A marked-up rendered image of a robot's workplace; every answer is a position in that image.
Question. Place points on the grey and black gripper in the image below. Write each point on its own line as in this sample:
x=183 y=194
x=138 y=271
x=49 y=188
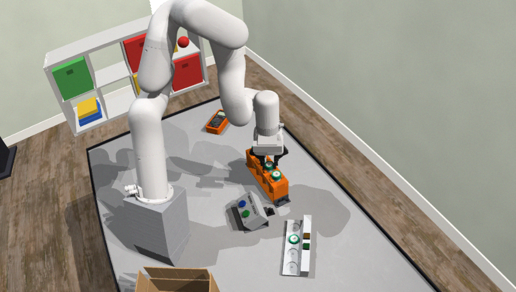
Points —
x=277 y=155

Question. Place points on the orange digital multimeter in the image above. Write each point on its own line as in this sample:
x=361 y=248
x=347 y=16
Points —
x=217 y=123

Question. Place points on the orange tube rack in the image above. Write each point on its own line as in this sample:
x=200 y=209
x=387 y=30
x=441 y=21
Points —
x=275 y=190

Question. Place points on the black table edge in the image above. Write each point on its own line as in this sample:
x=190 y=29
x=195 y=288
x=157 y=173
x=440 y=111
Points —
x=300 y=143

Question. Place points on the grey key housing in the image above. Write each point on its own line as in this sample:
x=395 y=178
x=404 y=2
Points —
x=251 y=212

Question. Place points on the black mounting bracket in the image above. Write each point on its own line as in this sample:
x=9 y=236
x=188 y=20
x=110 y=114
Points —
x=282 y=201

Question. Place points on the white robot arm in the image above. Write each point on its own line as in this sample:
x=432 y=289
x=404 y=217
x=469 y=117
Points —
x=225 y=33

